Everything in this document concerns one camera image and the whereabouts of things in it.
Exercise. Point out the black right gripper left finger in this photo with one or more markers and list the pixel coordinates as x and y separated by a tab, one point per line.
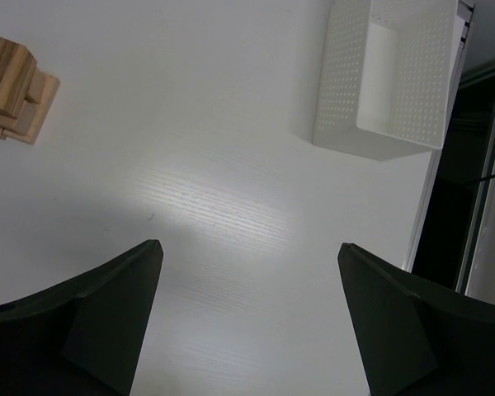
84	335

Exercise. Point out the white translucent plastic bin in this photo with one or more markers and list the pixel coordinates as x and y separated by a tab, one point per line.
375	79

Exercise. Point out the pale long wood block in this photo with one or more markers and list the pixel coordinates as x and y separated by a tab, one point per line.
50	88

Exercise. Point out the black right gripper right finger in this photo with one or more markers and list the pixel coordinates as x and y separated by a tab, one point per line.
416	337

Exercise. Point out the striped dark wood block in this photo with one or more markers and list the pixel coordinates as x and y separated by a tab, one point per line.
17	67

